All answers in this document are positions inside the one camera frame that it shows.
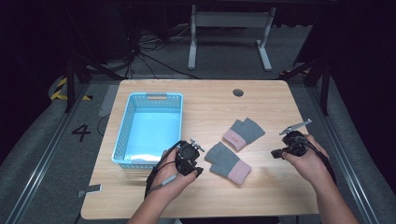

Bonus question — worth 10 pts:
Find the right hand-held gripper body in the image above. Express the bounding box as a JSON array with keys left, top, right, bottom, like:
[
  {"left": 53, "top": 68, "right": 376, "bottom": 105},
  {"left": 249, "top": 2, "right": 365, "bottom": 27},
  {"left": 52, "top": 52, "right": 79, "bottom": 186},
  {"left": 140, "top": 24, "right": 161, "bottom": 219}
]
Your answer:
[{"left": 278, "top": 119, "right": 313, "bottom": 158}]

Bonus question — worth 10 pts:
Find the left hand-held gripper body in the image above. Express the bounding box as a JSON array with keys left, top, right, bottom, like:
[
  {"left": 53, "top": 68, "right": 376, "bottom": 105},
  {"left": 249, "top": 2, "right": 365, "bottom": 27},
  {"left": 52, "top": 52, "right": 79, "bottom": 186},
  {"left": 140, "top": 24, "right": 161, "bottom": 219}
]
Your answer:
[{"left": 175, "top": 138, "right": 205, "bottom": 177}]

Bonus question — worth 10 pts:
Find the grey pink fingerless glove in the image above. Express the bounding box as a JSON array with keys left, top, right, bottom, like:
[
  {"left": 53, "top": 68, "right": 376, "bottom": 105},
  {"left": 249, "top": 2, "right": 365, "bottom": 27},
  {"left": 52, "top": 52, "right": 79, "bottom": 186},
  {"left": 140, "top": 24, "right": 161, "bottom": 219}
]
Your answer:
[{"left": 204, "top": 141, "right": 252, "bottom": 187}]

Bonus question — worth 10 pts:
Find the grey pink glove red label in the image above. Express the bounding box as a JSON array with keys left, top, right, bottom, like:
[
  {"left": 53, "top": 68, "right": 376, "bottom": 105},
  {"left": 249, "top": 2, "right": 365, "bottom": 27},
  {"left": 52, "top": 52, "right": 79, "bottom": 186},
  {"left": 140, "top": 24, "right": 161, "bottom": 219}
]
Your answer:
[{"left": 222, "top": 117, "right": 266, "bottom": 152}]

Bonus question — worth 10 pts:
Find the blue plastic basket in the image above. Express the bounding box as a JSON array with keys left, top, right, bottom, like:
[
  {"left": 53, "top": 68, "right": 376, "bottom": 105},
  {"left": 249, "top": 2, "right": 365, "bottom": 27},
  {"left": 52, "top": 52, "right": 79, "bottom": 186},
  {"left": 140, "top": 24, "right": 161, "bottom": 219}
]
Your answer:
[{"left": 111, "top": 91, "right": 184, "bottom": 170}]

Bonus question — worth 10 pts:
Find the person's right hand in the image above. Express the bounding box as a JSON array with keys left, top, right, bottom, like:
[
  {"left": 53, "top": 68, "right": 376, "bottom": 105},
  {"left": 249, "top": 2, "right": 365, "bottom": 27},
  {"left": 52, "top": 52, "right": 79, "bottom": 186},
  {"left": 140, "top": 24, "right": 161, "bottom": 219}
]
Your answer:
[{"left": 281, "top": 133, "right": 331, "bottom": 188}]

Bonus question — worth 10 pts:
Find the person's left hand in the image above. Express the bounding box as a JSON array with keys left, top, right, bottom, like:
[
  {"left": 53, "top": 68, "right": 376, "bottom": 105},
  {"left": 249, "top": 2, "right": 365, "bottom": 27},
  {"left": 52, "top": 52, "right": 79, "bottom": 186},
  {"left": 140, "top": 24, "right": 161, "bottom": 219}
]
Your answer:
[{"left": 149, "top": 148, "right": 200, "bottom": 203}]

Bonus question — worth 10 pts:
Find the black metal stand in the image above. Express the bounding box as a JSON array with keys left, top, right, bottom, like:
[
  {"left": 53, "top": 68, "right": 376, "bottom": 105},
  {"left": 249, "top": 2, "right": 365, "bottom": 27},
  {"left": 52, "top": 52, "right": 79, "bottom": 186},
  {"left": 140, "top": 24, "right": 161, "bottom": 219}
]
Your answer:
[
  {"left": 64, "top": 52, "right": 125, "bottom": 114},
  {"left": 279, "top": 52, "right": 332, "bottom": 117}
]

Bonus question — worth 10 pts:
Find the grey floor tape strip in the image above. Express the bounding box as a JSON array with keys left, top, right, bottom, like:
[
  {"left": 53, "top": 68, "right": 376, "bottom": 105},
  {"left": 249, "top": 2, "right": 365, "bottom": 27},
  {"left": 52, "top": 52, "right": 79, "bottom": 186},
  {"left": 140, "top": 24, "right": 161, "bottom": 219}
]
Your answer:
[{"left": 98, "top": 84, "right": 120, "bottom": 119}]

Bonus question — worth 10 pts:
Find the grey tape piece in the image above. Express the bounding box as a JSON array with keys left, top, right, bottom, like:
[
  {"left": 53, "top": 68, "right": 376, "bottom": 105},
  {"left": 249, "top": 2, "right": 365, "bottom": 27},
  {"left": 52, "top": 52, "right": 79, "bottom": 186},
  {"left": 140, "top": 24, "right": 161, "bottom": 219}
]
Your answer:
[{"left": 76, "top": 183, "right": 104, "bottom": 199}]

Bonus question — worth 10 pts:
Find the yellow black floor tape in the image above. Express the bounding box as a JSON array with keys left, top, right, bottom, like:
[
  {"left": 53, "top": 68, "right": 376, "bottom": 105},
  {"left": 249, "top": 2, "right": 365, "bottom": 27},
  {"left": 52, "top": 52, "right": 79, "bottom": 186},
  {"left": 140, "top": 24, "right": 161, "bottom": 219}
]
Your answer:
[{"left": 49, "top": 77, "right": 93, "bottom": 102}]

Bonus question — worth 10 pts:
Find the grey cord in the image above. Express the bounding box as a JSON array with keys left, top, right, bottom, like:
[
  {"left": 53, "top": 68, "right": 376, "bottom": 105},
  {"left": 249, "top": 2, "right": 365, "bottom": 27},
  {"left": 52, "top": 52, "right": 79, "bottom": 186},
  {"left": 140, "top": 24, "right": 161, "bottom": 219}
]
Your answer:
[{"left": 146, "top": 174, "right": 180, "bottom": 195}]

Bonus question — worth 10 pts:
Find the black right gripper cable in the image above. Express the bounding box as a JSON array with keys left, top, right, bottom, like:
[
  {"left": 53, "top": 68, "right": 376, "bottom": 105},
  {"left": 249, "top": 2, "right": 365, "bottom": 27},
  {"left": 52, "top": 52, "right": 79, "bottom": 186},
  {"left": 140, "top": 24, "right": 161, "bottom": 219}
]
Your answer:
[{"left": 295, "top": 135, "right": 338, "bottom": 185}]

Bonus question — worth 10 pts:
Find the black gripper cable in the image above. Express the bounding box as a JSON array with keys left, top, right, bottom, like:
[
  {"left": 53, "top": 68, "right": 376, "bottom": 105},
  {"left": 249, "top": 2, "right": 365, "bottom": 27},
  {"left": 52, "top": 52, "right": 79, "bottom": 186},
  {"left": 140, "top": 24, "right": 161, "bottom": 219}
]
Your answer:
[
  {"left": 144, "top": 140, "right": 185, "bottom": 199},
  {"left": 295, "top": 135, "right": 338, "bottom": 185}
]

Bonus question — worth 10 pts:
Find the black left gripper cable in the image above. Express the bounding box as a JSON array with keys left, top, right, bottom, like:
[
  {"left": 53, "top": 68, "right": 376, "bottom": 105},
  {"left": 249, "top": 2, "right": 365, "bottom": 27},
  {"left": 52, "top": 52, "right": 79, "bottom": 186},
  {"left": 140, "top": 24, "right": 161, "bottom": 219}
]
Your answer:
[{"left": 144, "top": 140, "right": 185, "bottom": 199}]

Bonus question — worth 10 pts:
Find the aluminium floor rail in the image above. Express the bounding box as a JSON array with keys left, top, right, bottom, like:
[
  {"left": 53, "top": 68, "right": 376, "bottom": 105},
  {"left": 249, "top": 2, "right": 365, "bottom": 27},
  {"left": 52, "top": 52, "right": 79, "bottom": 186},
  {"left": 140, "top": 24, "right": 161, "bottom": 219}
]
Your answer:
[
  {"left": 5, "top": 83, "right": 92, "bottom": 224},
  {"left": 306, "top": 83, "right": 381, "bottom": 224}
]

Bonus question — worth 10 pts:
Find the thin black floor cable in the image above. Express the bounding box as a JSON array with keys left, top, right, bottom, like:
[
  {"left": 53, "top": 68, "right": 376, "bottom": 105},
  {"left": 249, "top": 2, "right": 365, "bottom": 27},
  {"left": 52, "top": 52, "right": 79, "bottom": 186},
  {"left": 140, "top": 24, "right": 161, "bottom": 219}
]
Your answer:
[{"left": 95, "top": 113, "right": 112, "bottom": 137}]

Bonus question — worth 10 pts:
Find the bundle of black floor cables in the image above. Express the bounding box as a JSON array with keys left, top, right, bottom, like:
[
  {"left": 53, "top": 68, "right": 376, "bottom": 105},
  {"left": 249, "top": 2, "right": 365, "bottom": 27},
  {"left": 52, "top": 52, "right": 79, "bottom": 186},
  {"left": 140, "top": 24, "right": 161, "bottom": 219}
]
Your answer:
[{"left": 122, "top": 24, "right": 201, "bottom": 80}]

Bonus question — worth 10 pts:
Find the white metal desk frame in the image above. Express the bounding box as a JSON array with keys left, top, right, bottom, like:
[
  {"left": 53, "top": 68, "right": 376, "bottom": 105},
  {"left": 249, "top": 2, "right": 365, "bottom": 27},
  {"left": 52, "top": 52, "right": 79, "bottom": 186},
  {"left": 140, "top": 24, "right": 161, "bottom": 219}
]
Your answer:
[{"left": 187, "top": 4, "right": 277, "bottom": 72}]

